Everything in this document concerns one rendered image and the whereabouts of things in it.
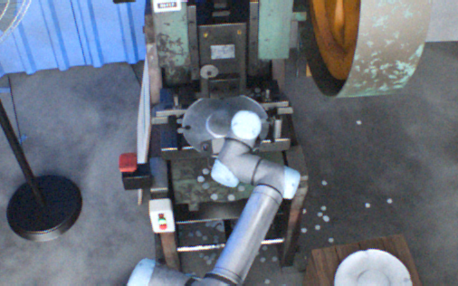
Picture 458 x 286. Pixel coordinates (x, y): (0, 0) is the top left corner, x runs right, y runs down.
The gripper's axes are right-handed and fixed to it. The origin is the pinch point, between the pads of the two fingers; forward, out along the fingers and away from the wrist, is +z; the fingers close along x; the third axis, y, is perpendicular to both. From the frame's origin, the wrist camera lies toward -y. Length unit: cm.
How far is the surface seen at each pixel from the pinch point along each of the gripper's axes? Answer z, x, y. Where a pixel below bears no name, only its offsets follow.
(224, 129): 5.6, 10.5, -0.7
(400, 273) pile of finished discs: 25, -46, 59
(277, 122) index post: 6.1, 11.2, 17.5
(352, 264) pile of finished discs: 28, -39, 42
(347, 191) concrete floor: 86, -3, 61
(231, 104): 11.0, 20.9, 3.4
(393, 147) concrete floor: 95, 17, 93
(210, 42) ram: -19.9, 30.4, -3.4
